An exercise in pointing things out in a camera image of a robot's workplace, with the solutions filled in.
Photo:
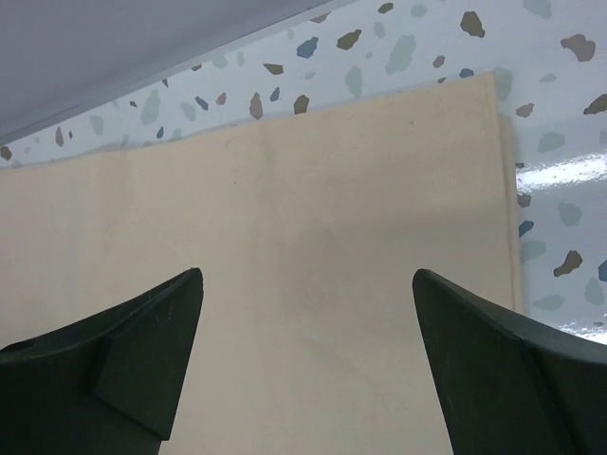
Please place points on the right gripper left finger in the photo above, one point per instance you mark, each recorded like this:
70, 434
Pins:
107, 384

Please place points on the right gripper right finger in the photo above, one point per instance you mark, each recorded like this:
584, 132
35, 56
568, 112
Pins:
506, 383

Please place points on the beige cloth wrap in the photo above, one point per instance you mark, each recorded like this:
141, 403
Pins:
308, 231

